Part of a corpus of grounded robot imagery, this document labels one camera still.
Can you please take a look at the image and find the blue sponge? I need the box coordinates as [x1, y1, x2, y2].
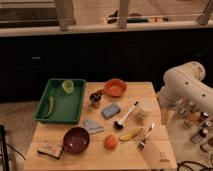
[101, 103, 121, 119]

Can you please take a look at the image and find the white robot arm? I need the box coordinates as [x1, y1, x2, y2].
[157, 61, 213, 125]

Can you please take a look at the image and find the orange bowl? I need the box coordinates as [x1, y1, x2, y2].
[104, 78, 127, 97]

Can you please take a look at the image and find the purple bowl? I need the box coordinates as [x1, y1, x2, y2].
[63, 127, 90, 155]

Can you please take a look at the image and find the yellow banana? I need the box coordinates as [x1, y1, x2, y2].
[119, 128, 142, 141]

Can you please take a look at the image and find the silver fork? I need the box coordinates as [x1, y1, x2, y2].
[138, 122, 155, 150]

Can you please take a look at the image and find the orange fruit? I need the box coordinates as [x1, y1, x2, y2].
[104, 135, 118, 150]

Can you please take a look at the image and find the small metal cup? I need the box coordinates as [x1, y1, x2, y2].
[90, 92, 102, 108]

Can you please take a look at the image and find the grey folded cloth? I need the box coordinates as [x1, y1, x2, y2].
[83, 119, 104, 134]

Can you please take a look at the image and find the green plastic tray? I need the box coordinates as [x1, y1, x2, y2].
[34, 78, 86, 124]

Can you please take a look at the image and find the light green cup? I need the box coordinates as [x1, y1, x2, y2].
[62, 80, 74, 94]

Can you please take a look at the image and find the green bean pod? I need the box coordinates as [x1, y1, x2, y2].
[43, 96, 54, 119]

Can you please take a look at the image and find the wooden block eraser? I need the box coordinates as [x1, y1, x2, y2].
[37, 141, 62, 159]

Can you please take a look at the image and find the black cable on floor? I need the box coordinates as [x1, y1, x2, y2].
[5, 142, 26, 161]

